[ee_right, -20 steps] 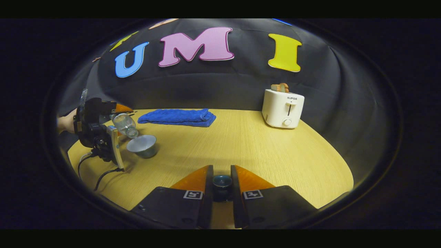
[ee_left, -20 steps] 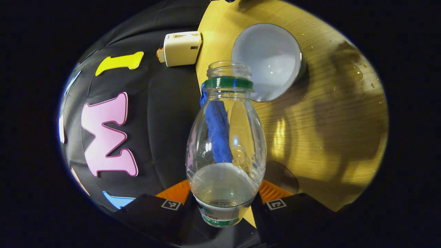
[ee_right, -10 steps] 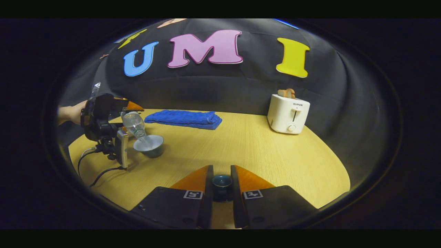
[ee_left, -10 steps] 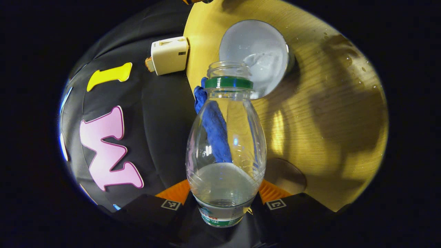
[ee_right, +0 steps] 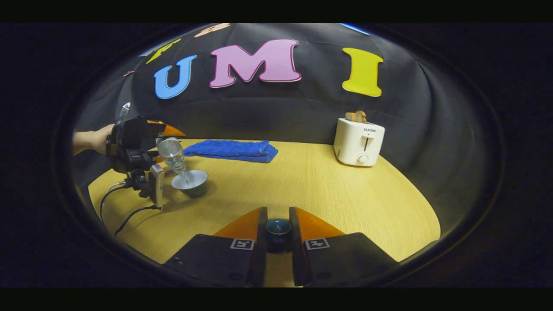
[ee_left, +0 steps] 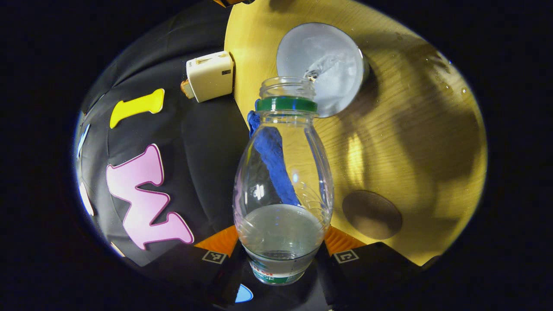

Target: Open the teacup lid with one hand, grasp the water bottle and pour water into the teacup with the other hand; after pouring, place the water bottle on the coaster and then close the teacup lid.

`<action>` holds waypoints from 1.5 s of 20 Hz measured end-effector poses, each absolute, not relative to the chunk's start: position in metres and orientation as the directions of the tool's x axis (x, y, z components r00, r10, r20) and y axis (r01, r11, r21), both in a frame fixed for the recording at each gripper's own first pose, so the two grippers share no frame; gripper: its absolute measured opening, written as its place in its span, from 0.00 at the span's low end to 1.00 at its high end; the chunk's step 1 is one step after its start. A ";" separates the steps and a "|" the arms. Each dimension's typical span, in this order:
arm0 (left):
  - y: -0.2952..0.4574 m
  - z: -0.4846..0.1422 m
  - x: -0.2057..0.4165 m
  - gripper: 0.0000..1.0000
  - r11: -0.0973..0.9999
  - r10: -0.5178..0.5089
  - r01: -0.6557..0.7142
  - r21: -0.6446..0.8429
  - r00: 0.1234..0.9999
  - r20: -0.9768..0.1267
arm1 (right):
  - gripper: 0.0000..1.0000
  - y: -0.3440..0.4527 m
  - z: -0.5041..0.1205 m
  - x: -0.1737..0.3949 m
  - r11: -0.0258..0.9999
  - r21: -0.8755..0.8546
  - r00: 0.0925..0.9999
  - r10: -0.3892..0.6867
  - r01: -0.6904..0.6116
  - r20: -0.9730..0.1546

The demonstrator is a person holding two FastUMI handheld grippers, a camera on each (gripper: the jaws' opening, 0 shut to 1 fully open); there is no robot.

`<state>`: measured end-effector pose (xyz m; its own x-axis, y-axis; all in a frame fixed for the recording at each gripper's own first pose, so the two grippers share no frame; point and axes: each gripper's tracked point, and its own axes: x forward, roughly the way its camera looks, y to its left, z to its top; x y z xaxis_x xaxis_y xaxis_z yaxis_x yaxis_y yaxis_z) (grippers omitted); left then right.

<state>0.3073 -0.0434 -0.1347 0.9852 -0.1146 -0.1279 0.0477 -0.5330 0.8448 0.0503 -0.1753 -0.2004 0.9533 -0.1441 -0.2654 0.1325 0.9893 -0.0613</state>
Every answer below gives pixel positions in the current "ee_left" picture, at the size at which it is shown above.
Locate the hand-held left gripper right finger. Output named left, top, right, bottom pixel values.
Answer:
left=318, top=225, right=422, bottom=305

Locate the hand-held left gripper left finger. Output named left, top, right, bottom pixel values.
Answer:
left=147, top=225, right=249, bottom=305

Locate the clear plastic water bottle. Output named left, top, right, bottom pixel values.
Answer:
left=233, top=76, right=334, bottom=286

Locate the white toaster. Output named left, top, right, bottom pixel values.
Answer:
left=186, top=51, right=234, bottom=103

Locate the black backdrop cloth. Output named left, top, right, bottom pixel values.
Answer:
left=73, top=2, right=260, bottom=277

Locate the blue folded towel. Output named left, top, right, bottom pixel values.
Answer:
left=247, top=110, right=301, bottom=206

